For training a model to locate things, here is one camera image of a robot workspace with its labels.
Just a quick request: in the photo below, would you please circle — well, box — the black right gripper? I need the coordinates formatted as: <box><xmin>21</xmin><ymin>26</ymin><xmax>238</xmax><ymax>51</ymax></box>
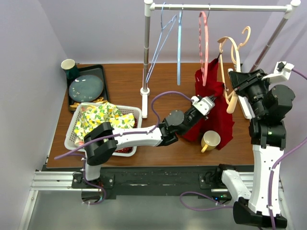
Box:
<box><xmin>229</xmin><ymin>69</ymin><xmax>272</xmax><ymax>117</ymax></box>

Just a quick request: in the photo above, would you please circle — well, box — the plain red garment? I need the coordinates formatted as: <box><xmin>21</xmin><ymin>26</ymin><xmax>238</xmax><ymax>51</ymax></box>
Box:
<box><xmin>182</xmin><ymin>58</ymin><xmax>235</xmax><ymax>150</ymax></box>

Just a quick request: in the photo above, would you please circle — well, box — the pink plastic hanger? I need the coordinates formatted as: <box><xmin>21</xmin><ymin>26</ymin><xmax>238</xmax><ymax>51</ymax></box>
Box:
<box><xmin>199</xmin><ymin>11</ymin><xmax>209</xmax><ymax>86</ymax></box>

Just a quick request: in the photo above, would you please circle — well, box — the light blue plastic hanger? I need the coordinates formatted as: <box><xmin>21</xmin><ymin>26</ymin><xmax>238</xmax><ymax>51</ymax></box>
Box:
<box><xmin>177</xmin><ymin>11</ymin><xmax>183</xmax><ymax>85</ymax></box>

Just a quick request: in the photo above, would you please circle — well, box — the blue wire hanger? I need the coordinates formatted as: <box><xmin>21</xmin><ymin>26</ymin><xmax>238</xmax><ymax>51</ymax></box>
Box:
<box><xmin>145</xmin><ymin>2</ymin><xmax>177</xmax><ymax>83</ymax></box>

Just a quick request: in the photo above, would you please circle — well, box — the red polka dot skirt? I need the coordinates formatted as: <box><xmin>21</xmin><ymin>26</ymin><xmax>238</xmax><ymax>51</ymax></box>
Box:
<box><xmin>115</xmin><ymin>117</ymin><xmax>139</xmax><ymax>154</ymax></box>

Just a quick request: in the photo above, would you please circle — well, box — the yellow lemon print garment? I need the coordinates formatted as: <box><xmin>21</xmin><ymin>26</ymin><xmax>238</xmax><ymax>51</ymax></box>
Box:
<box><xmin>74</xmin><ymin>103</ymin><xmax>137</xmax><ymax>141</ymax></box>

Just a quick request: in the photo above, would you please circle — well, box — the pastel floral skirt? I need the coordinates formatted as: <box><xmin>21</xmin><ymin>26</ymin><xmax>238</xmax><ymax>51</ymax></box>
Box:
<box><xmin>74</xmin><ymin>140</ymin><xmax>84</xmax><ymax>147</ymax></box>

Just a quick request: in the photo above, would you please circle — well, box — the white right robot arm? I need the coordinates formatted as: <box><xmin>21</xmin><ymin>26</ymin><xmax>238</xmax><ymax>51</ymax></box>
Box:
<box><xmin>213</xmin><ymin>69</ymin><xmax>295</xmax><ymax>230</ymax></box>

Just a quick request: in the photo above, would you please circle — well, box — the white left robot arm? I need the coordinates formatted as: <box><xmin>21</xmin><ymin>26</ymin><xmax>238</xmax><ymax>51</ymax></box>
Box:
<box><xmin>82</xmin><ymin>95</ymin><xmax>216</xmax><ymax>188</ymax></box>

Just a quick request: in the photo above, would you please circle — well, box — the yellow mug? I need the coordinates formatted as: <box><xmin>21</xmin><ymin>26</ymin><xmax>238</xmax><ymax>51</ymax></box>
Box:
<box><xmin>201</xmin><ymin>130</ymin><xmax>221</xmax><ymax>153</ymax></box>

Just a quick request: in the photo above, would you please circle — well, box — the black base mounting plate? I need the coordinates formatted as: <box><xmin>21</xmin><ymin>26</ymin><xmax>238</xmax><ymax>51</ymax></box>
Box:
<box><xmin>71</xmin><ymin>166</ymin><xmax>231</xmax><ymax>201</ymax></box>

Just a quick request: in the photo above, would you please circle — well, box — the silver white clothes rack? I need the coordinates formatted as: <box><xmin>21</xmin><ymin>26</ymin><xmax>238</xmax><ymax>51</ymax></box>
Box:
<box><xmin>141</xmin><ymin>0</ymin><xmax>301</xmax><ymax>118</ymax></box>

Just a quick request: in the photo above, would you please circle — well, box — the black tray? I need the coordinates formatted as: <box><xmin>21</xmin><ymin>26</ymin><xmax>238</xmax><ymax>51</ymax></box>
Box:
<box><xmin>67</xmin><ymin>65</ymin><xmax>109</xmax><ymax>113</ymax></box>

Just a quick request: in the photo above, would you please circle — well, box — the teal ceramic plate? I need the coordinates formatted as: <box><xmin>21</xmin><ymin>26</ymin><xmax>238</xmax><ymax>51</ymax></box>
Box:
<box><xmin>69</xmin><ymin>75</ymin><xmax>104</xmax><ymax>103</ymax></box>

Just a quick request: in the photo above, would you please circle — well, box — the gold cutlery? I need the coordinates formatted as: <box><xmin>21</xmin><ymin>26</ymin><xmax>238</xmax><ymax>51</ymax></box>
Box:
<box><xmin>69</xmin><ymin>97</ymin><xmax>108</xmax><ymax>111</ymax></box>

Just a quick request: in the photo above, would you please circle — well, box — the dark green cup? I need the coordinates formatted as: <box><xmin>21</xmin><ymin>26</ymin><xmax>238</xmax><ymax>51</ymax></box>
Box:
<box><xmin>60</xmin><ymin>59</ymin><xmax>80</xmax><ymax>80</ymax></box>

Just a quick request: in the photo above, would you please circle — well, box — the white plastic mesh basket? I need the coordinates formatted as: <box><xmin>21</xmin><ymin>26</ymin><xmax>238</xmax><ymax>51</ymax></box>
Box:
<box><xmin>64</xmin><ymin>103</ymin><xmax>142</xmax><ymax>150</ymax></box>

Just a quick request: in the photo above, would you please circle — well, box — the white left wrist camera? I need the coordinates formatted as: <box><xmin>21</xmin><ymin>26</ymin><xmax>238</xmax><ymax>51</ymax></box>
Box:
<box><xmin>191</xmin><ymin>96</ymin><xmax>215</xmax><ymax>116</ymax></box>

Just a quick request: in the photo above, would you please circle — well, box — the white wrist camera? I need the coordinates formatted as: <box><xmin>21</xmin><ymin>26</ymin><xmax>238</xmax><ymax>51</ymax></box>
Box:
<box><xmin>191</xmin><ymin>96</ymin><xmax>215</xmax><ymax>116</ymax></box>
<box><xmin>261</xmin><ymin>61</ymin><xmax>294</xmax><ymax>83</ymax></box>

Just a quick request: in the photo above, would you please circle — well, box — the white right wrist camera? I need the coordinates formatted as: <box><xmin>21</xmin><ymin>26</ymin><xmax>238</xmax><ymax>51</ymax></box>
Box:
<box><xmin>261</xmin><ymin>61</ymin><xmax>294</xmax><ymax>83</ymax></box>

